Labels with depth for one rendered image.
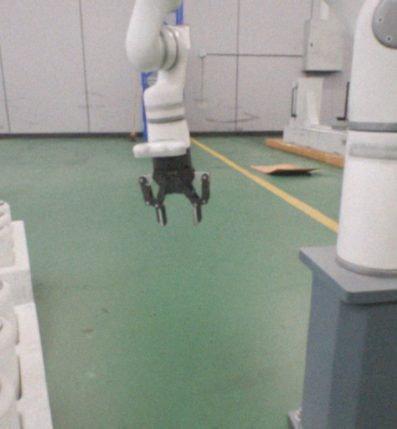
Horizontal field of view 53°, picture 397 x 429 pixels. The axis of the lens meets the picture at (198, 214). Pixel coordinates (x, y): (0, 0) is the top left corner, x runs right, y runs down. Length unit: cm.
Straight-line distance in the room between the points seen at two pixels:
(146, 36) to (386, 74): 37
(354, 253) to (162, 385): 45
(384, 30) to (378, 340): 35
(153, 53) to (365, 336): 51
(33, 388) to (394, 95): 52
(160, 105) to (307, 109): 418
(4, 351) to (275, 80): 679
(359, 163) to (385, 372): 26
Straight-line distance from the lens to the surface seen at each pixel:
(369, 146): 50
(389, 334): 55
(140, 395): 79
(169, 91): 71
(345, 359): 56
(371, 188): 50
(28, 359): 60
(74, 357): 91
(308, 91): 492
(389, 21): 50
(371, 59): 50
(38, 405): 52
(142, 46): 69
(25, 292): 91
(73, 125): 681
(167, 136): 71
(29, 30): 697
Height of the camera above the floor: 50
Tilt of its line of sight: 15 degrees down
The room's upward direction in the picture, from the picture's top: straight up
